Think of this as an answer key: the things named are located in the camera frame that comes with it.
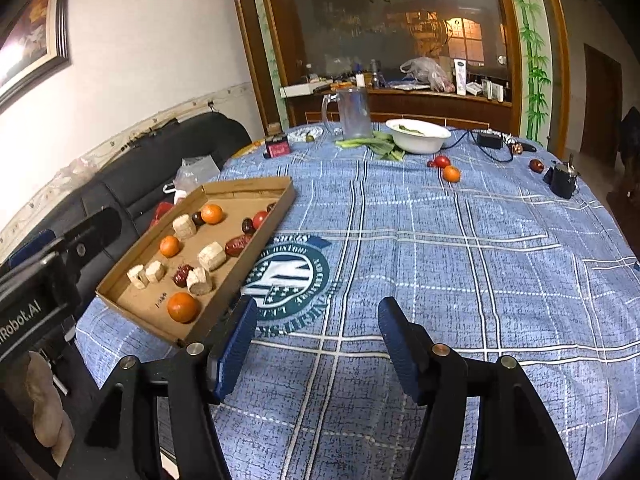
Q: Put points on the dark red box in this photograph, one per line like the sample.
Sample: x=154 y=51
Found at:
x=277 y=149

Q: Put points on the black cylindrical container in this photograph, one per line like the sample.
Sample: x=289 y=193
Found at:
x=562 y=182

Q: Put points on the dark jacket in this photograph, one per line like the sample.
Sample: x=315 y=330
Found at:
x=631 y=140

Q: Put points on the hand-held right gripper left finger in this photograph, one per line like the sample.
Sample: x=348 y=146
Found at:
x=237 y=345

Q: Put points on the clear plastic bag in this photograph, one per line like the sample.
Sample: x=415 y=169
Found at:
x=427 y=72
x=195 y=175

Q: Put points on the framed wall picture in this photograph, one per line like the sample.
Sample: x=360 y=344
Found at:
x=30 y=25

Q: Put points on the orange mandarin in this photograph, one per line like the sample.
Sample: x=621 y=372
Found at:
x=451 y=174
x=169 y=246
x=182 y=307
x=211 y=213

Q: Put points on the green bamboo wall decor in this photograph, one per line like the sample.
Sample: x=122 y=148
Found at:
x=532 y=50

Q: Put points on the small red tomato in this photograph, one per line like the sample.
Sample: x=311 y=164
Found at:
x=442 y=161

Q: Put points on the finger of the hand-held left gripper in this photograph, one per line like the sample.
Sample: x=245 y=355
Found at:
x=95 y=235
x=35 y=245

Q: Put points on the green leafy vegetable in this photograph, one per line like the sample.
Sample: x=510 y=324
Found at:
x=380 y=146

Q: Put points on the red plastic bag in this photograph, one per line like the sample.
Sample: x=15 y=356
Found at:
x=162 y=212

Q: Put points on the person's left hand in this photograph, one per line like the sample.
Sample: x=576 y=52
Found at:
x=50 y=410

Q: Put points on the dark purple passion fruit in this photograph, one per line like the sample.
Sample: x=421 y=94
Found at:
x=198 y=219

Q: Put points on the blue plaid tablecloth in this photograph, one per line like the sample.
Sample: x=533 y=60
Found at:
x=425 y=260

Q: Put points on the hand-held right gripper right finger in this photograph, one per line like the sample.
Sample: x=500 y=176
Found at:
x=395 y=345

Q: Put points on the clear glass mug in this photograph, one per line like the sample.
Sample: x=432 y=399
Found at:
x=356 y=112

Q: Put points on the white boxes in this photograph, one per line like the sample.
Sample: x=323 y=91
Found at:
x=487 y=90

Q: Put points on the wooden counter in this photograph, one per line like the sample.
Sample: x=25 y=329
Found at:
x=400 y=102

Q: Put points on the cardboard tray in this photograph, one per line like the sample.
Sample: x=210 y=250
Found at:
x=150 y=305

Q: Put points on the black sofa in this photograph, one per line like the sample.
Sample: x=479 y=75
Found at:
x=150 y=160

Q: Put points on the white tube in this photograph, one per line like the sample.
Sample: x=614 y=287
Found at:
x=460 y=77

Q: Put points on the white bowl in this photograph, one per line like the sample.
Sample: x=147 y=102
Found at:
x=420 y=142

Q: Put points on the brown wooden door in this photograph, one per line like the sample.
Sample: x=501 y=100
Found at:
x=602 y=110

